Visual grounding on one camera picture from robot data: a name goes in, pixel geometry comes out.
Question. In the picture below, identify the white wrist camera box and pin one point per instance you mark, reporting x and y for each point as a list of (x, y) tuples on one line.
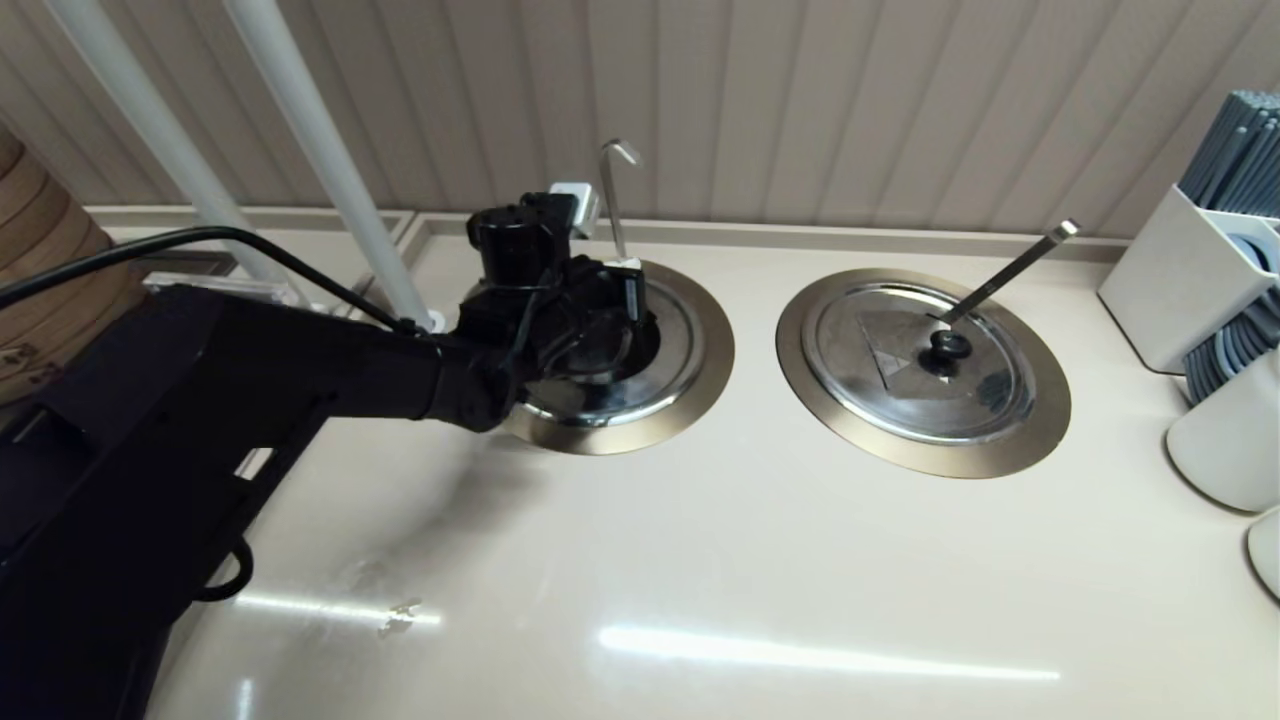
[(577, 208)]

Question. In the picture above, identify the clear acrylic sign block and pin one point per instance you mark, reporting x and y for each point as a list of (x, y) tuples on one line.
[(230, 288)]

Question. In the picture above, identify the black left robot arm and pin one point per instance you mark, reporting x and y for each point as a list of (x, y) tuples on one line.
[(150, 450)]

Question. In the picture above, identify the white slanted pole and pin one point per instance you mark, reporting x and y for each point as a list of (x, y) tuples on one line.
[(150, 130), (320, 140)]

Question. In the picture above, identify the grey stacked discs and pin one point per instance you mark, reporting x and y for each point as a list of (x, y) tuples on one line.
[(1235, 348)]

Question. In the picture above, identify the grey stick bundle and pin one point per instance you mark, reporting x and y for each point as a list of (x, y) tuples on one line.
[(1240, 155)]

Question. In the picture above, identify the steel lid with triangle mark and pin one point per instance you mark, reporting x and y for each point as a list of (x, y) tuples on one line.
[(990, 385)]

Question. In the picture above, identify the white bowl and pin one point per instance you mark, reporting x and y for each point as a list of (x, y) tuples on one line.
[(1266, 555)]

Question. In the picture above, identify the steel framed dark panel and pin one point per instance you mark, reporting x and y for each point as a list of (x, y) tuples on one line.
[(190, 265)]

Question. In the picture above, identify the bamboo steamer stack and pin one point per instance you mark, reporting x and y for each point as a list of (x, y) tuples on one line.
[(50, 230)]

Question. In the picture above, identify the white cylindrical container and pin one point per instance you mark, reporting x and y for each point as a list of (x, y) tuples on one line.
[(1230, 435)]

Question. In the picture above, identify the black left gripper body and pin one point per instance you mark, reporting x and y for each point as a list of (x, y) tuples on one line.
[(540, 300)]

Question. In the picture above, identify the hinged steel lid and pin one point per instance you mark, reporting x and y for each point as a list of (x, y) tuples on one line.
[(680, 340)]

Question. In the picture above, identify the brass ringed counter well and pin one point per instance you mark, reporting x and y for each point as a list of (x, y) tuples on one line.
[(1055, 415), (715, 350)]

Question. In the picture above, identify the grey taped left gripper finger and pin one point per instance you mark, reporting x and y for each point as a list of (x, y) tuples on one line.
[(634, 295), (622, 264)]

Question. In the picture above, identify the white utensil holder box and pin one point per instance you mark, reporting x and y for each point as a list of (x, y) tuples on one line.
[(1170, 290)]

